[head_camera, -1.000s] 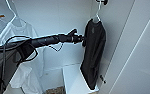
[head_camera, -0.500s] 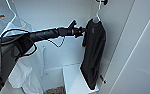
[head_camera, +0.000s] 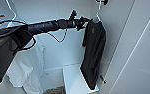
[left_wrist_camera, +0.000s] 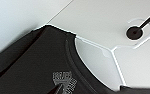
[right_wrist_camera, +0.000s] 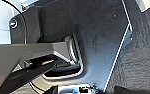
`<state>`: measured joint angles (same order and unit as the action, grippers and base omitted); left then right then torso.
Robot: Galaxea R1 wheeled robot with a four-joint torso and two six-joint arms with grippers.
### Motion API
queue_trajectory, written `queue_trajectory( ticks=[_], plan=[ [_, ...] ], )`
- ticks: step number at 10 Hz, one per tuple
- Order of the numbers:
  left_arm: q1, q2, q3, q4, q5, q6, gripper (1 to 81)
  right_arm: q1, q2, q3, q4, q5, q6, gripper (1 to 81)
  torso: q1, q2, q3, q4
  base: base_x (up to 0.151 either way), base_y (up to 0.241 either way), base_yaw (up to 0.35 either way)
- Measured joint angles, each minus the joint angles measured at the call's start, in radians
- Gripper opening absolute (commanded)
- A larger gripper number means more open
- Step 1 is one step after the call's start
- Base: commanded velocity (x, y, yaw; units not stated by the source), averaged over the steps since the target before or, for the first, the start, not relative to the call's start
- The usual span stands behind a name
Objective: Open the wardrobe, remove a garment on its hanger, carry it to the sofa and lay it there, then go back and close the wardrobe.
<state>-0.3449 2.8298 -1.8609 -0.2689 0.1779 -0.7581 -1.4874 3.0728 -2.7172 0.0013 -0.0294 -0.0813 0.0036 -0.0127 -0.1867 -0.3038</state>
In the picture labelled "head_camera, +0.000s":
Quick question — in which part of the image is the white inner drawer unit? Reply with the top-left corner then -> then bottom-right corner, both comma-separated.
62,63 -> 100,94

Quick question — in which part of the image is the dark door hinge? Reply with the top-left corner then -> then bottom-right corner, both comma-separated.
100,74 -> 107,84

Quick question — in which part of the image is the black garment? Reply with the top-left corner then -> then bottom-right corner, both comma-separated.
80,21 -> 107,91

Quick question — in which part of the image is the white hanging shirt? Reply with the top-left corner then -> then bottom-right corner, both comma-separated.
5,19 -> 45,94

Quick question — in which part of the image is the white clothes hanger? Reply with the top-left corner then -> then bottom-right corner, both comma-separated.
4,0 -> 19,28
92,1 -> 104,24

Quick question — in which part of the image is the white wardrobe door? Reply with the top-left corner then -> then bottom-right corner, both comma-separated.
100,0 -> 150,94

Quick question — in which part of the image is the white wardrobe carcass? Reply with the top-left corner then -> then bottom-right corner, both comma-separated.
0,0 -> 125,94

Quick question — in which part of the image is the dark clothes rail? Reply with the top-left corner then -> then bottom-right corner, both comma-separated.
95,0 -> 109,6

